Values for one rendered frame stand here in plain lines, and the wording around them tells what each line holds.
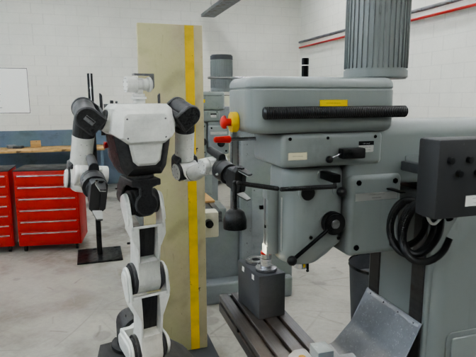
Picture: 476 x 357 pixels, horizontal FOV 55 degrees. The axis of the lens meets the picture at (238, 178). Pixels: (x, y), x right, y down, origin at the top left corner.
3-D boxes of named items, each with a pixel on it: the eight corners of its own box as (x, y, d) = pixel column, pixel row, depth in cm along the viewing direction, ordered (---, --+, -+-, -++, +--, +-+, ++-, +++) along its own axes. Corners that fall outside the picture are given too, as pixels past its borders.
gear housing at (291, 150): (281, 169, 131) (282, 134, 129) (253, 159, 154) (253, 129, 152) (382, 163, 141) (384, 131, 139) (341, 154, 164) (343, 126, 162)
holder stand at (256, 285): (258, 320, 188) (258, 273, 185) (237, 299, 208) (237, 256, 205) (285, 314, 193) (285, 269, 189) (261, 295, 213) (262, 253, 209)
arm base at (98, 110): (66, 117, 193) (75, 93, 191) (95, 127, 200) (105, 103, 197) (69, 129, 181) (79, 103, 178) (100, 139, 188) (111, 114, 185)
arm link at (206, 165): (211, 183, 190) (197, 173, 198) (232, 178, 196) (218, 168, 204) (212, 158, 185) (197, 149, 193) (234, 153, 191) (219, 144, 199)
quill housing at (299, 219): (288, 272, 139) (290, 168, 134) (263, 251, 159) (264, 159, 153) (343, 265, 145) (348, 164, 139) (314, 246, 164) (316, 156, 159)
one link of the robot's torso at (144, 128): (91, 172, 210) (86, 93, 204) (161, 166, 227) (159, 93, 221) (108, 183, 185) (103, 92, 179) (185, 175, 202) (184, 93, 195)
